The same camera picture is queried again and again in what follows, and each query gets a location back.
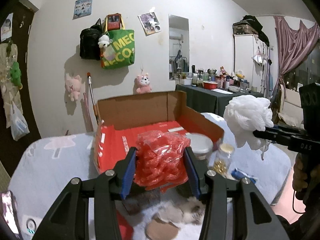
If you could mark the pink curtain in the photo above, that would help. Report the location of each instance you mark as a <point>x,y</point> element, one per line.
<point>294,46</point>

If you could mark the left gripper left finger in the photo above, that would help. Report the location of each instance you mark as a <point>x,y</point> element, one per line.
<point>67,218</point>

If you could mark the blue poster on wall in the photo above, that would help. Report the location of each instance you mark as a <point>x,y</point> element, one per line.
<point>82,8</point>

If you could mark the white mesh bath pouf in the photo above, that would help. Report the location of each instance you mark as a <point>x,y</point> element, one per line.
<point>245,114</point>

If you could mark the black backpack on wall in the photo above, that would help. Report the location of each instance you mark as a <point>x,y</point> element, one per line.
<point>89,37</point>

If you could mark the dark wooden door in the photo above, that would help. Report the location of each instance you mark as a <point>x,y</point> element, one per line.
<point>14,37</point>

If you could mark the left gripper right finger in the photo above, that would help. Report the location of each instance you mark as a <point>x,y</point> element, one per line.
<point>253,218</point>

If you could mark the table with green cloth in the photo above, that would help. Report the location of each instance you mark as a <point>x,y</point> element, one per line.
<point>207,101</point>

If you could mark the white round lidded container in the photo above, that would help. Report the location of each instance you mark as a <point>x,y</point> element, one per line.
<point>200,144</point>

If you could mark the red bowl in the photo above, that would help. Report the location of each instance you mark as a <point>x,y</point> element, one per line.
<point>210,85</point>

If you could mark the person right hand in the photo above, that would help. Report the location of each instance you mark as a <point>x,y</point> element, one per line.
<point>302,177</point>

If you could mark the wall mirror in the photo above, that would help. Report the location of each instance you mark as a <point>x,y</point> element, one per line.
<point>178,47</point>

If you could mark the white wardrobe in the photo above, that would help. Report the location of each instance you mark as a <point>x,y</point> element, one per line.
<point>251,60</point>

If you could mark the small jar with yellow capsules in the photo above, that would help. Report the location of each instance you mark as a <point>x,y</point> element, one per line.
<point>223,159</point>

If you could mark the red handled stick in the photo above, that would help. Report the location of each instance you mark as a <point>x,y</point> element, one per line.
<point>89,79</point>

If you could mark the photo collage on wall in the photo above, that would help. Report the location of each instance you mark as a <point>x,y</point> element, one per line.
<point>149,23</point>

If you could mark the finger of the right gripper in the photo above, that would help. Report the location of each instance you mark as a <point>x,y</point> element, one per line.
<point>278,134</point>

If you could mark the blue tissue pack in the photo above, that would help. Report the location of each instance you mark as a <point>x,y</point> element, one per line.
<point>239,174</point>

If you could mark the beige round powder puff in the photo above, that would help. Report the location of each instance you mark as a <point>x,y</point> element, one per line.
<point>159,230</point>

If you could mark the blue fluffy table blanket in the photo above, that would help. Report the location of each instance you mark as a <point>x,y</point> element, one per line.
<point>49,164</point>

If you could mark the white plush keychain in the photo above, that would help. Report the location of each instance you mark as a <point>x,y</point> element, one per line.
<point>104,41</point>

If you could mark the green plush on door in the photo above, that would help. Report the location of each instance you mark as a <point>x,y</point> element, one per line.
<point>15,74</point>

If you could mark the green tote bag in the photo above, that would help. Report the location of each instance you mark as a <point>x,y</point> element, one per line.
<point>121,51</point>

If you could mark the pink fox plush on wall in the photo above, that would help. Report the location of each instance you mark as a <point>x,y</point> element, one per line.
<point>143,84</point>

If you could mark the plastic bag on door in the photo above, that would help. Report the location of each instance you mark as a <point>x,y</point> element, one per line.
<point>19,126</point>

